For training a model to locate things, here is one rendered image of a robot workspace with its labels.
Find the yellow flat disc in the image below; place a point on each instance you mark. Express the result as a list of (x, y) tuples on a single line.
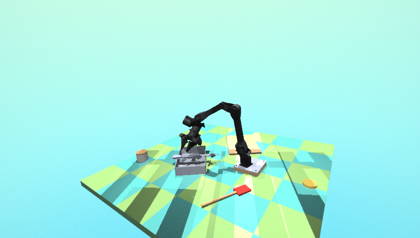
[(310, 183)]

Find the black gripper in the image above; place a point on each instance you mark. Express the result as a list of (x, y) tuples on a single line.
[(192, 137)]

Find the grey cylindrical canister with wooden lid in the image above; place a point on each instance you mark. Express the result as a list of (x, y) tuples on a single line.
[(142, 155)]

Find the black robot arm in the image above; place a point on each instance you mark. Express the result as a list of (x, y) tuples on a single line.
[(235, 112)]

